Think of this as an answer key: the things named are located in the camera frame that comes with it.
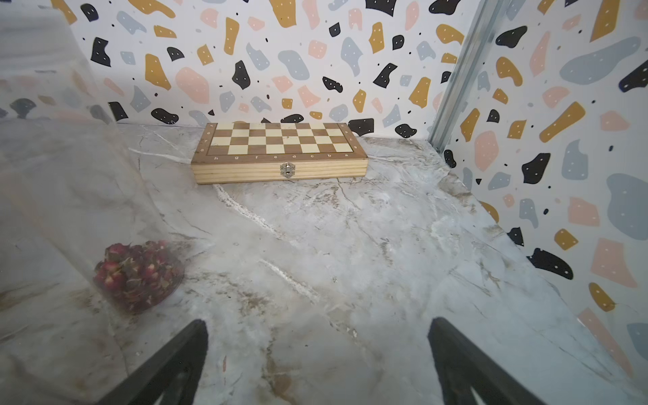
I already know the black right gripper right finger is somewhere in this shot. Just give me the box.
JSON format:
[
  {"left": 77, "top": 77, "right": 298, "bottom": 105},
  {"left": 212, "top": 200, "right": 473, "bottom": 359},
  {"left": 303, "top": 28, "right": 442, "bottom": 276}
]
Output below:
[{"left": 428, "top": 317, "right": 543, "bottom": 404}]

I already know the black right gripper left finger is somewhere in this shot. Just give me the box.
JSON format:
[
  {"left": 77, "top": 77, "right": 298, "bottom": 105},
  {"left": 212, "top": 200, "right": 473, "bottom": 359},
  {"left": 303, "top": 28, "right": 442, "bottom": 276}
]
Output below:
[{"left": 97, "top": 319, "right": 209, "bottom": 405}]

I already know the wooden folding chess board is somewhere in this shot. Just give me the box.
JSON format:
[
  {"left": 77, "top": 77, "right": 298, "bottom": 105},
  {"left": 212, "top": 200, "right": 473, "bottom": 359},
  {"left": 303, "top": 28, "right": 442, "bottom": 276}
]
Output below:
[{"left": 191, "top": 123, "right": 369, "bottom": 184}]

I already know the aluminium corner post right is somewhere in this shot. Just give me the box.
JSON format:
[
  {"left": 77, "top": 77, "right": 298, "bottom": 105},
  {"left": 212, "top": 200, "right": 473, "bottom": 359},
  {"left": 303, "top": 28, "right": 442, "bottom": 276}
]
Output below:
[{"left": 428, "top": 0, "right": 511, "bottom": 155}]

